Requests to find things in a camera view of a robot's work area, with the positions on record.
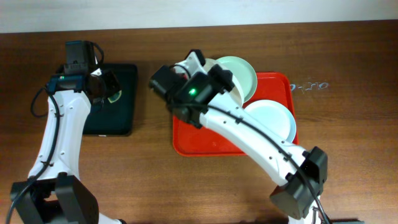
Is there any green yellow sponge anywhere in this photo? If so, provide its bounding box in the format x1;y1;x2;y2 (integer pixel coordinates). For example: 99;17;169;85
108;90;122;103

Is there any white plate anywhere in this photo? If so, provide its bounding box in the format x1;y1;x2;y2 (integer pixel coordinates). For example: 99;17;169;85
203;58;244;106

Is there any mint green plate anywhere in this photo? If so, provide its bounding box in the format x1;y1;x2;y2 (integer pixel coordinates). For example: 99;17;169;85
216;56;257;103

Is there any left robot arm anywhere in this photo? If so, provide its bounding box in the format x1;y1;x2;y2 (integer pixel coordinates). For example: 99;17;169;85
5;40;123;223

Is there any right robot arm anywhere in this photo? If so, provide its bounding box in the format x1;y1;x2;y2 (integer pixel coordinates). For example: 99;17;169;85
149;49;330;223

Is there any red plastic tray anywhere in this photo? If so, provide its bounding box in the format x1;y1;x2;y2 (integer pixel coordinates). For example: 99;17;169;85
172;72;295;157

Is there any black rectangular basin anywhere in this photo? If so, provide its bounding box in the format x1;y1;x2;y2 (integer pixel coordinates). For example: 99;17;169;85
55;63;139;137

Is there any light blue plate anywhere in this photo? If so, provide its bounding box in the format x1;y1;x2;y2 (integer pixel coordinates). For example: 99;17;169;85
244;100;297;142

